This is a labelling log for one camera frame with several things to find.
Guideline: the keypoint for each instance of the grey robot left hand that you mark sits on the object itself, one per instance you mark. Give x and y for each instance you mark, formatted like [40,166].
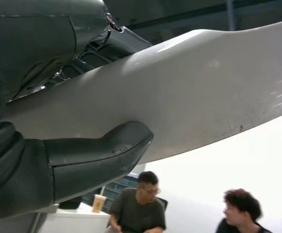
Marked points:
[34,38]

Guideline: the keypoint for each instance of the white office desk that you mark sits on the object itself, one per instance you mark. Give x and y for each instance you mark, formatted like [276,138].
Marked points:
[75,222]

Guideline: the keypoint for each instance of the person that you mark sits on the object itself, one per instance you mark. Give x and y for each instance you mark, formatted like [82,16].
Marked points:
[136,209]
[240,212]

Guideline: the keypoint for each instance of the orange paper cup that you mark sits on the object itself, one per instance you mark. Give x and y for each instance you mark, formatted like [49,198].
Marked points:
[98,204]

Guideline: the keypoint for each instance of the black bag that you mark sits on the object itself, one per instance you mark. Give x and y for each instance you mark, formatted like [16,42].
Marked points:
[70,203]

